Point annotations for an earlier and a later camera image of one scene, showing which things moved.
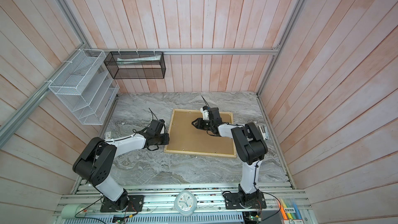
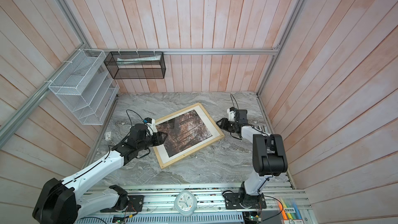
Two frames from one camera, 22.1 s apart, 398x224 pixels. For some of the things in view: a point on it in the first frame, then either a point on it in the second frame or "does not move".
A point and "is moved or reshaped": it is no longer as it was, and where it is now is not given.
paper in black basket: [124, 60] does not move
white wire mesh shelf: [85, 86] does not move
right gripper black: [199, 123] -> [224, 124]
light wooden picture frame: [184, 138] is moved or reshaped
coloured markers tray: [289, 212] does not move
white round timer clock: [185, 203] does not move
